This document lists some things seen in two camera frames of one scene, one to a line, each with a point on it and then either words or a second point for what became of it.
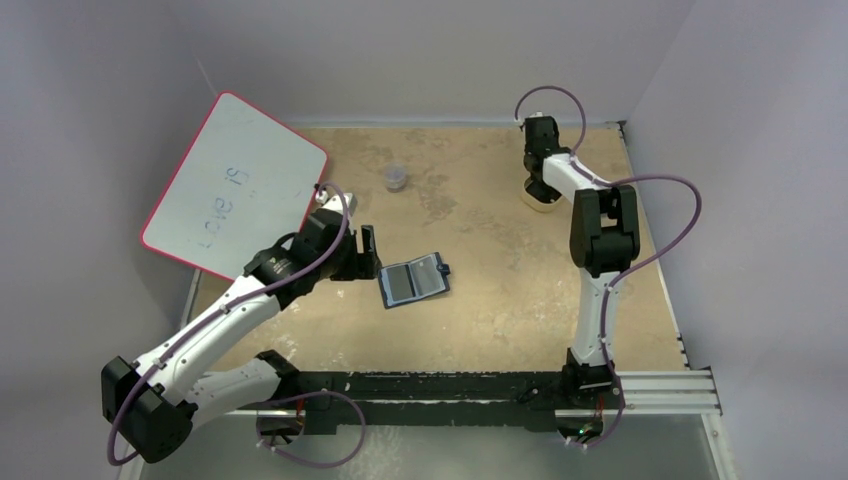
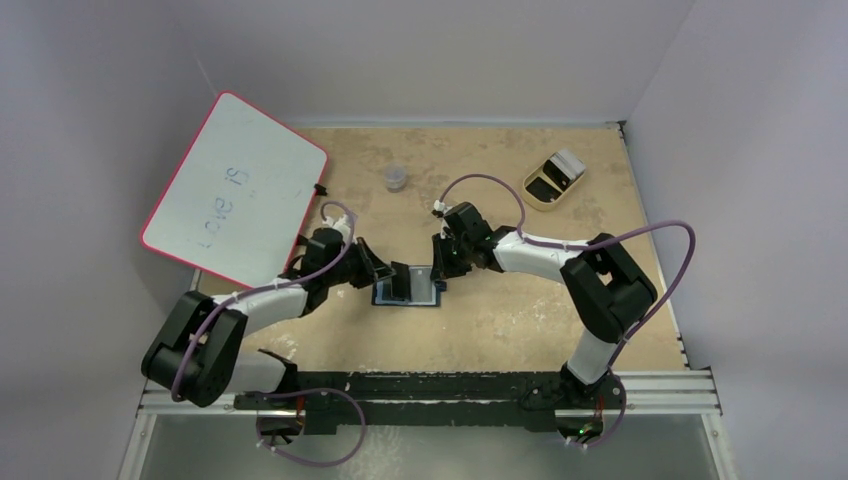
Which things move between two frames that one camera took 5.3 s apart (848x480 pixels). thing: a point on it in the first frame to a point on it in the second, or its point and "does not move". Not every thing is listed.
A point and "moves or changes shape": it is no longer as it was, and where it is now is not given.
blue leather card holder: (414, 280) moves or changes shape
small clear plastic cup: (395, 177) does not move
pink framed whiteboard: (245, 180) does not move
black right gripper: (539, 169) to (443, 255)
